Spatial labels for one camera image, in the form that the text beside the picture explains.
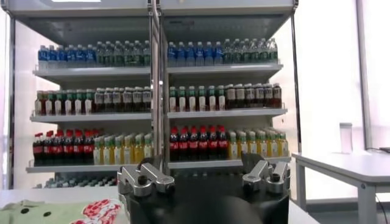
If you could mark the beige label dark tea bottle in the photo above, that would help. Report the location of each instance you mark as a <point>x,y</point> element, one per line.
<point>240,96</point>
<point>230,96</point>

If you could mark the light green t-shirt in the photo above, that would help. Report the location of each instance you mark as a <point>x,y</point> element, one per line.
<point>45,214</point>

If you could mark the red cap cola bottle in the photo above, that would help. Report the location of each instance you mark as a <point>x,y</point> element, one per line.
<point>48,148</point>
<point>58,148</point>
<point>222,142</point>
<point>174,144</point>
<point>88,148</point>
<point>193,143</point>
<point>184,144</point>
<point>203,143</point>
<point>78,148</point>
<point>38,149</point>
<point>212,143</point>
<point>68,148</point>

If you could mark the white side table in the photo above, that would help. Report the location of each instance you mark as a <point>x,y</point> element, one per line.
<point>350,167</point>

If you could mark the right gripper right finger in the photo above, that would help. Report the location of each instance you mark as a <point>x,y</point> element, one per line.
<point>274,179</point>

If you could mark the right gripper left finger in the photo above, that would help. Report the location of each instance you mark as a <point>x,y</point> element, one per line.
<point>143,182</point>

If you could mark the green label water bottle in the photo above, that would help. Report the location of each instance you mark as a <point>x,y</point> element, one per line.
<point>118,53</point>
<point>227,51</point>
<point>109,54</point>
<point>264,50</point>
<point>236,51</point>
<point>246,50</point>
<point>146,53</point>
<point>273,50</point>
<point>137,53</point>
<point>255,50</point>
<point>100,54</point>
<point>128,53</point>

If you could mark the blue label water bottle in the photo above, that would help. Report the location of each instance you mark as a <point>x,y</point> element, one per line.
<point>61,56</point>
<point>90,55</point>
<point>80,56</point>
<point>208,53</point>
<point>217,53</point>
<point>71,56</point>
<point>172,54</point>
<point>181,54</point>
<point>43,57</point>
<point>190,53</point>
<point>52,57</point>
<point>199,53</point>

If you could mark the white cap dark tea bottle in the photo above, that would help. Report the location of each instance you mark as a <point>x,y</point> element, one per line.
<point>277,95</point>
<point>99,100</point>
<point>147,99</point>
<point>108,100</point>
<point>268,95</point>
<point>249,96</point>
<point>117,100</point>
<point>127,100</point>
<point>137,99</point>
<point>259,95</point>

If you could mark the yellow tea bottle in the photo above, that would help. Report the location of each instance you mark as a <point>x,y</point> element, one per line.
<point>263,144</point>
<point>138,148</point>
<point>283,144</point>
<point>118,150</point>
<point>253,142</point>
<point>128,149</point>
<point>97,151</point>
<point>107,151</point>
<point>233,145</point>
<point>147,146</point>
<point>242,143</point>
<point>273,144</point>

